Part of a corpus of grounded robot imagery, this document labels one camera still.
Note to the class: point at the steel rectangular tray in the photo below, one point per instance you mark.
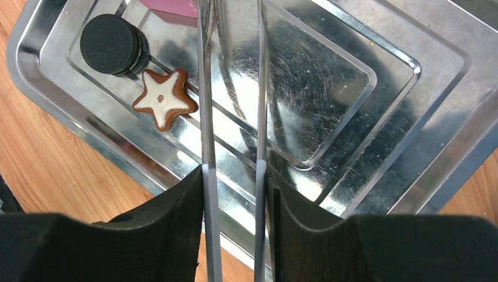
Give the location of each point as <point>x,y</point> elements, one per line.
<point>362,96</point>

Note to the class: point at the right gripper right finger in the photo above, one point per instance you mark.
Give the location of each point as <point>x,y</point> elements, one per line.
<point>308,243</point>

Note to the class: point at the pink swirl roll cake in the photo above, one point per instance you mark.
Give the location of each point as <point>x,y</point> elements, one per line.
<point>178,12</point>

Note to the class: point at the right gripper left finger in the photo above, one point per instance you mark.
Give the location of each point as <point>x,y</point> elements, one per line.
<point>156,241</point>

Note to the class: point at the black round cookie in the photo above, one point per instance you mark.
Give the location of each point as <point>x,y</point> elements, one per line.
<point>111,45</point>

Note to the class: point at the steel serving tongs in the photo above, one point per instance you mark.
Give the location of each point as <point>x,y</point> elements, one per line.
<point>210,15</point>

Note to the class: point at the white star cookie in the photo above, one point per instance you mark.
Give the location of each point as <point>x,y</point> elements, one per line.
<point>164,97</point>

